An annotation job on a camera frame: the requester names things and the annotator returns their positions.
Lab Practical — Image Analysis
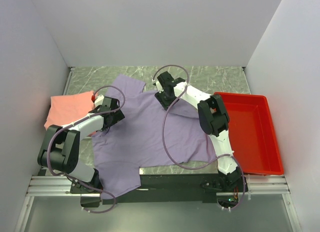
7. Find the folded salmon pink t-shirt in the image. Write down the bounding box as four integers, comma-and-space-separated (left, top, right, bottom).
44, 91, 94, 130

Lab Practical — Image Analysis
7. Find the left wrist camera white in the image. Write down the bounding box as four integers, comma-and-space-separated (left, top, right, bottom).
91, 95, 104, 109

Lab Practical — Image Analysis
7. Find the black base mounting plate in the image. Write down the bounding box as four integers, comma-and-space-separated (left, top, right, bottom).
69, 173, 248, 209

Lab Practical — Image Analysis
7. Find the purple t-shirt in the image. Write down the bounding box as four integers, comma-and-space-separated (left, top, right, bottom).
92, 75, 216, 200

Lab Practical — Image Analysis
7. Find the aluminium rail frame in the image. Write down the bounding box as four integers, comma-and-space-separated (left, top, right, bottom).
14, 67, 301, 232

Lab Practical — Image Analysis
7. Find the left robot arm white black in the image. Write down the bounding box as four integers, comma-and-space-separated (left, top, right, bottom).
37, 95, 125, 193

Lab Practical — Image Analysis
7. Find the purple cable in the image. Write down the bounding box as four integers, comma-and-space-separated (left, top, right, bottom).
152, 64, 248, 213
47, 86, 126, 214

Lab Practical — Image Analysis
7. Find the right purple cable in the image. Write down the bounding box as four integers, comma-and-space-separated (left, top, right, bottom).
152, 64, 248, 213

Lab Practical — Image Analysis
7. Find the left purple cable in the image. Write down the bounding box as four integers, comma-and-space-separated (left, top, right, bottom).
47, 86, 126, 214

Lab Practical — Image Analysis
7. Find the red plastic bin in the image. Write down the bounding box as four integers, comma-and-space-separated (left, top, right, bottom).
218, 92, 284, 175

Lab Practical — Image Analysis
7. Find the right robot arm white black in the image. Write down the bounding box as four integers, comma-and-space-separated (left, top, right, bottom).
152, 71, 242, 192

